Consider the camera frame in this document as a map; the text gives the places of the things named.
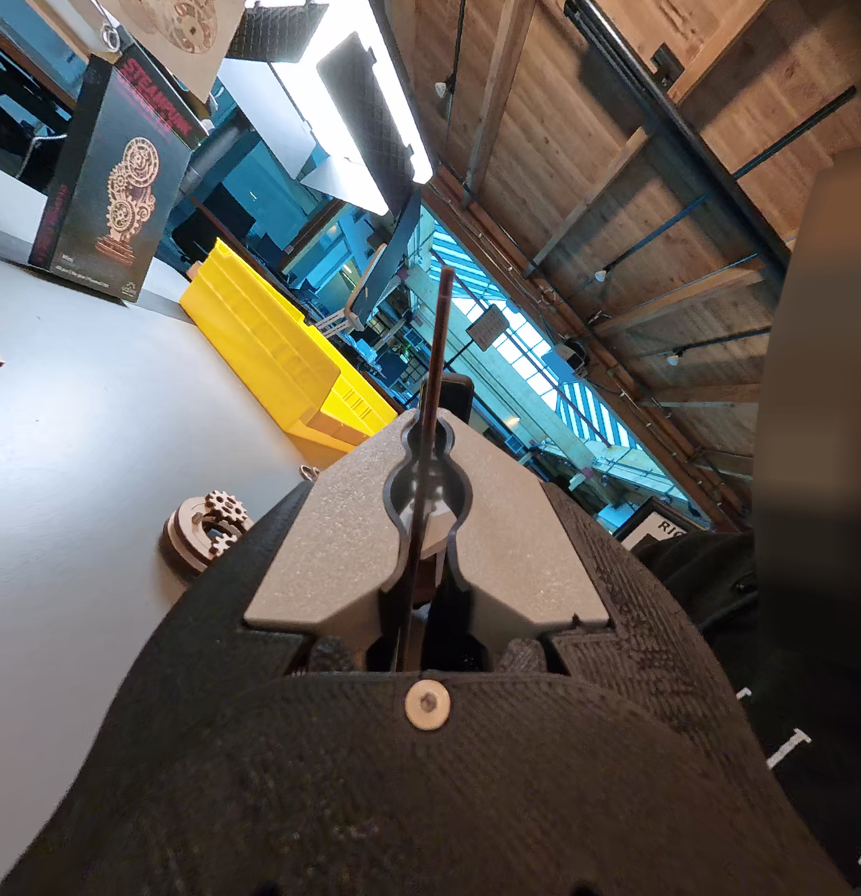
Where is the wooden parts sheet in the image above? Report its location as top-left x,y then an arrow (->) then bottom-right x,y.
397,266 -> 454,673

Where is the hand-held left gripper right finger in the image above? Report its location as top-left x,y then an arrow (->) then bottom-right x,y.
436,408 -> 611,662

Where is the black framed white sign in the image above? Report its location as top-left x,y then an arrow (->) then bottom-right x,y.
614,496 -> 707,555

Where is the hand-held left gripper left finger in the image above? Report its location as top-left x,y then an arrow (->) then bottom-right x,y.
242,408 -> 426,669

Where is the small wooden gear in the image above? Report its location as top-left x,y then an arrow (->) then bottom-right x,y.
205,525 -> 248,561
203,490 -> 255,531

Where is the wooden ring base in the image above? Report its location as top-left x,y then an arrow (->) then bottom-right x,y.
163,490 -> 256,582

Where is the grey desk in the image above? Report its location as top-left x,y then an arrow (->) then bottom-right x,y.
0,160 -> 403,834

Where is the black clock kit box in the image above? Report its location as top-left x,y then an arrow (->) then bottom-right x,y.
28,43 -> 212,303

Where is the hanging white sign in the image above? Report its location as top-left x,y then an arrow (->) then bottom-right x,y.
465,307 -> 510,349

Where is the yellow plastic bin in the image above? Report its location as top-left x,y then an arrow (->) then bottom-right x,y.
180,238 -> 343,449
290,367 -> 399,459

